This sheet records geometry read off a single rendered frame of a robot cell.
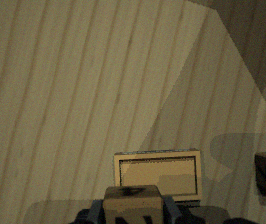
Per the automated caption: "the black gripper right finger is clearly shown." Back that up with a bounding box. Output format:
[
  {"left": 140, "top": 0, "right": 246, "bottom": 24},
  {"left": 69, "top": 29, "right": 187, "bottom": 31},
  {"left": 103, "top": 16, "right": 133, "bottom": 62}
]
[{"left": 162, "top": 196, "right": 258, "bottom": 224}]

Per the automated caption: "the tan shallow rectangular tray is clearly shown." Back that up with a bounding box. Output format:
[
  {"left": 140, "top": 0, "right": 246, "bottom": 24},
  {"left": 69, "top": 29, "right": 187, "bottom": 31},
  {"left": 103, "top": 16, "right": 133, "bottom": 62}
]
[{"left": 114, "top": 149, "right": 202, "bottom": 201}]

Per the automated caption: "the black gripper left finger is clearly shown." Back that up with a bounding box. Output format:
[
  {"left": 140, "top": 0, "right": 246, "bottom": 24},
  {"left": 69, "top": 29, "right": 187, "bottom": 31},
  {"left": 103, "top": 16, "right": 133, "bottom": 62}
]
[{"left": 68, "top": 199, "right": 104, "bottom": 224}]

